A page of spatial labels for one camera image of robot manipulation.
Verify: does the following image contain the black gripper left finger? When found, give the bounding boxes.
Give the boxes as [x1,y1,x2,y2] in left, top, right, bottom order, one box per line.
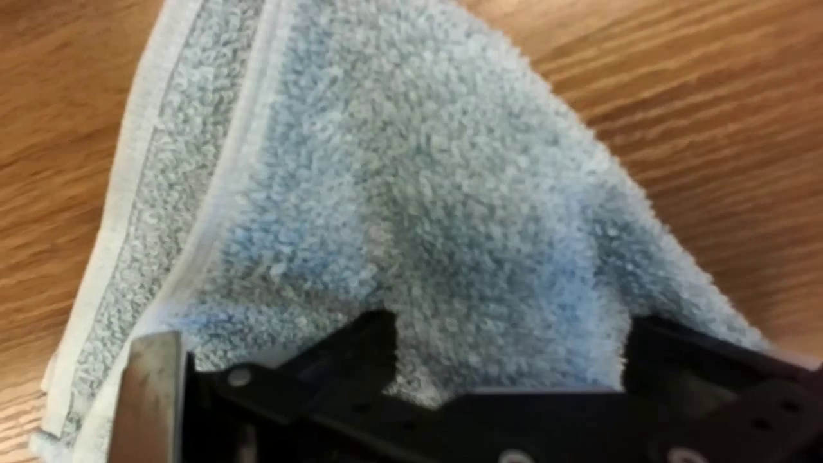
[107,309,401,463]

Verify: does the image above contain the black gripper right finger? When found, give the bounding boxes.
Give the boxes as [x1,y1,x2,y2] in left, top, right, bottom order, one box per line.
[620,313,823,463]

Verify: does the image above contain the grey towel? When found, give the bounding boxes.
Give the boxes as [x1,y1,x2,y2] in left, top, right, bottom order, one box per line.
[29,0,774,463]

